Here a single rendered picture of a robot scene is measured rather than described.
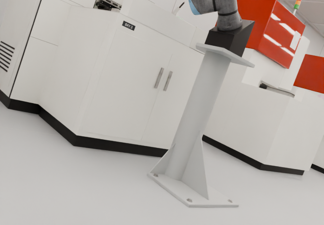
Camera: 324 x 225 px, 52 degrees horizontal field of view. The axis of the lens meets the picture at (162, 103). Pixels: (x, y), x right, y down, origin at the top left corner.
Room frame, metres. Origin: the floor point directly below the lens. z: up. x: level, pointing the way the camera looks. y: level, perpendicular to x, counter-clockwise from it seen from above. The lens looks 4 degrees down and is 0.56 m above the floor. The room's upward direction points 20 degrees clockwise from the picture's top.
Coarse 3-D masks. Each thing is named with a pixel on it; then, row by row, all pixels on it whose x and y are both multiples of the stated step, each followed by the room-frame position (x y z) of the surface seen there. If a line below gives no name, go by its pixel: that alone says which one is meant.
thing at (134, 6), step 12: (132, 0) 1.91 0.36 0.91; (144, 0) 1.96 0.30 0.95; (120, 12) 1.97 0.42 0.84; (132, 12) 1.93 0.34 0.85; (144, 12) 1.98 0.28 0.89; (156, 12) 2.04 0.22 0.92; (168, 12) 2.10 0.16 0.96; (144, 24) 2.00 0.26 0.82; (156, 24) 2.06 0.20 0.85; (168, 24) 2.12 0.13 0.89; (180, 24) 2.19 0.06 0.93; (168, 36) 2.15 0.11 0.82; (180, 36) 2.21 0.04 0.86; (192, 36) 2.28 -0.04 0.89
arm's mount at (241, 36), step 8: (248, 24) 1.96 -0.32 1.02; (208, 32) 2.03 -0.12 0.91; (216, 32) 1.98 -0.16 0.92; (224, 32) 1.94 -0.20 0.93; (232, 32) 1.92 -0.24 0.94; (240, 32) 1.92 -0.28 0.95; (248, 32) 1.97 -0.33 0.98; (208, 40) 2.01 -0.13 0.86; (216, 40) 1.97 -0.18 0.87; (224, 40) 1.93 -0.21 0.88; (232, 40) 1.89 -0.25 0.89; (240, 40) 1.94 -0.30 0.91; (232, 48) 1.91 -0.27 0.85; (240, 48) 1.95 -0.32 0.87; (240, 56) 1.97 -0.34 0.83
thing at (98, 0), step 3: (96, 0) 2.43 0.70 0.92; (99, 0) 2.44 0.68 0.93; (102, 0) 2.46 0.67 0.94; (96, 3) 2.43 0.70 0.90; (102, 3) 2.46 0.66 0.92; (105, 3) 2.48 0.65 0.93; (108, 3) 2.50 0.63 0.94; (96, 6) 2.44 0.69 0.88; (108, 6) 2.50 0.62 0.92; (111, 6) 2.52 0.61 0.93; (114, 6) 2.54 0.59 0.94; (120, 9) 2.57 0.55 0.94
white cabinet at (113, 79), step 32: (64, 32) 2.30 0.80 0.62; (96, 32) 1.98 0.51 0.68; (128, 32) 1.94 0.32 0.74; (64, 64) 2.18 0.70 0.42; (96, 64) 1.90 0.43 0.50; (128, 64) 1.99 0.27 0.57; (160, 64) 2.15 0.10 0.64; (192, 64) 2.34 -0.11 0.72; (64, 96) 2.08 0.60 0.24; (96, 96) 1.90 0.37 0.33; (128, 96) 2.04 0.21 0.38; (160, 96) 2.22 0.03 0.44; (64, 128) 2.05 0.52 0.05; (96, 128) 1.95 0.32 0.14; (128, 128) 2.10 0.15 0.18; (160, 128) 2.29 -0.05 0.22
